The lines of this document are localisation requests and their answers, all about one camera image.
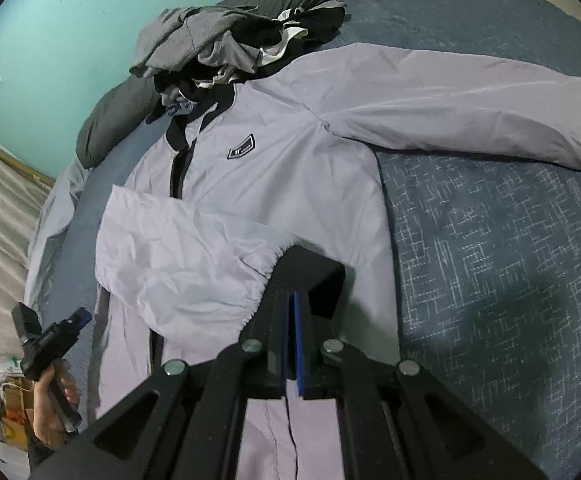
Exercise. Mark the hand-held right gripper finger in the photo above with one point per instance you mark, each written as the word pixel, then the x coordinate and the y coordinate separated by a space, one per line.
pixel 298 350
pixel 286 350

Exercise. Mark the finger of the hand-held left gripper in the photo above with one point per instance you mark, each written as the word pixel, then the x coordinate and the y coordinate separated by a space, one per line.
pixel 79 319

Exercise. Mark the lavender jacket with black trim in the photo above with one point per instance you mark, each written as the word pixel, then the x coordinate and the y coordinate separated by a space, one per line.
pixel 280 185

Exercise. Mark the pile of dark clothes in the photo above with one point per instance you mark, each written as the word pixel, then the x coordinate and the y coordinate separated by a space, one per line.
pixel 320 22

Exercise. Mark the person's left hand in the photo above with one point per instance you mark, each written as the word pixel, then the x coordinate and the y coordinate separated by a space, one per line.
pixel 45 415

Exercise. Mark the clear plastic bag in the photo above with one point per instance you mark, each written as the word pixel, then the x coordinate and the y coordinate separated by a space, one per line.
pixel 0 375

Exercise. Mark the cardboard box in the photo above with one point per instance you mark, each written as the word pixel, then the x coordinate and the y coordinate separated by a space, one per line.
pixel 18 415

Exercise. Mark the light grey quilt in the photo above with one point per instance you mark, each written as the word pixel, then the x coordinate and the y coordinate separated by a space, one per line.
pixel 55 230

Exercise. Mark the striped curtain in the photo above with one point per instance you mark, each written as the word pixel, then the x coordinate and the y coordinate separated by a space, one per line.
pixel 0 240

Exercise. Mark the wooden window trim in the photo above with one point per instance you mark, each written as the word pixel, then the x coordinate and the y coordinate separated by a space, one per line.
pixel 25 167

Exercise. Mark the dark grey long pillow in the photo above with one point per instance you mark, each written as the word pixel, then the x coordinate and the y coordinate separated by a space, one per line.
pixel 120 115

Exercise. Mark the small blue cloth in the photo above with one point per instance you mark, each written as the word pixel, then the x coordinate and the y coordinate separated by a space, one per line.
pixel 180 109

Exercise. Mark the light grey shirt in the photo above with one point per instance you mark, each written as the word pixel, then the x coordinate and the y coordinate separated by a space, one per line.
pixel 230 57

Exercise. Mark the grey hoodie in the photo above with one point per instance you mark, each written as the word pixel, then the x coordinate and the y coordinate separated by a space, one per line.
pixel 180 35

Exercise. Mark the white garment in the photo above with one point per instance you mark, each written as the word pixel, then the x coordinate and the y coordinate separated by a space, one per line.
pixel 283 42

